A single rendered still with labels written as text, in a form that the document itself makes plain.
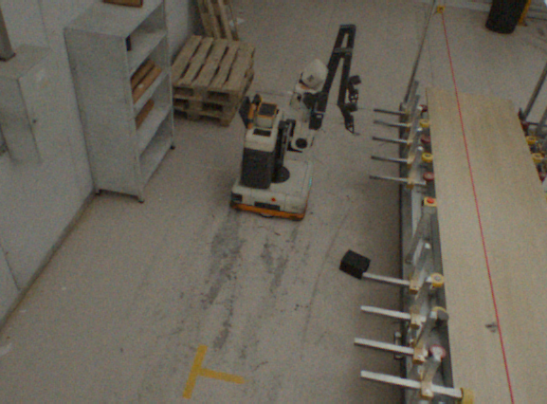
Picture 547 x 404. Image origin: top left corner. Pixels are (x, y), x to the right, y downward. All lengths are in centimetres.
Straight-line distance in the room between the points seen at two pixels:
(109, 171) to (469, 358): 320
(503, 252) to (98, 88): 308
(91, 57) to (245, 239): 185
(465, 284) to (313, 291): 132
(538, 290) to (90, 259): 318
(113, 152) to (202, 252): 112
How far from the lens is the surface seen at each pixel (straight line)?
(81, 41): 408
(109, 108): 426
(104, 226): 459
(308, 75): 396
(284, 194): 441
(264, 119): 420
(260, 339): 376
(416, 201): 410
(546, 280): 348
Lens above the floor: 312
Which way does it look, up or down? 41 degrees down
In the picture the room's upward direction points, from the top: 6 degrees clockwise
